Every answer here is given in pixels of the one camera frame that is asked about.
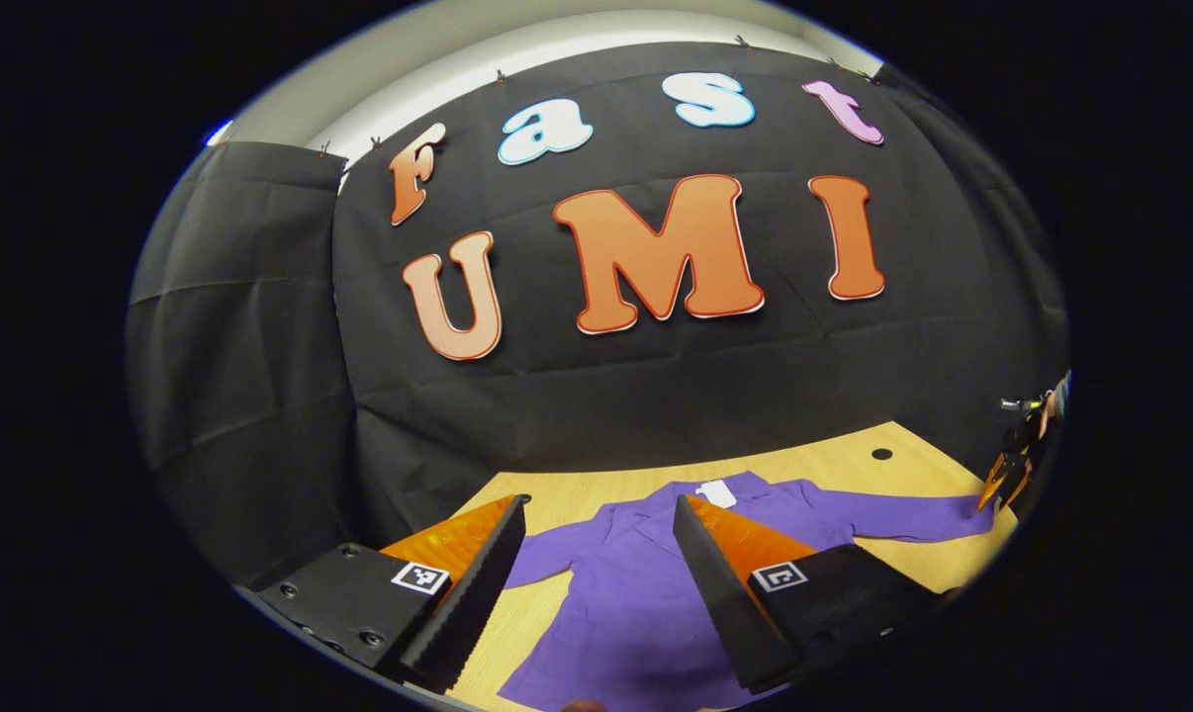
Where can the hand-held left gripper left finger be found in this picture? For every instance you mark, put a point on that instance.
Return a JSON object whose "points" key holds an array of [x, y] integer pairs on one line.
{"points": [[478, 593]]}

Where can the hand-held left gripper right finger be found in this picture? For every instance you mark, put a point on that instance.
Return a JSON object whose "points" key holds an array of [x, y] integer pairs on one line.
{"points": [[715, 593]]}

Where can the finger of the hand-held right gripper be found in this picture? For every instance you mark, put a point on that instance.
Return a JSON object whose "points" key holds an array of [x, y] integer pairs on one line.
{"points": [[992, 485], [1020, 483]]}

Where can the purple shirt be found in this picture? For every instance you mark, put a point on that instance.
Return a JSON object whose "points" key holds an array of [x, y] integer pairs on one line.
{"points": [[636, 613]]}

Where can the black backdrop cloth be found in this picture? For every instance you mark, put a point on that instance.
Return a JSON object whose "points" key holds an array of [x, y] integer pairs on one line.
{"points": [[656, 396]]}

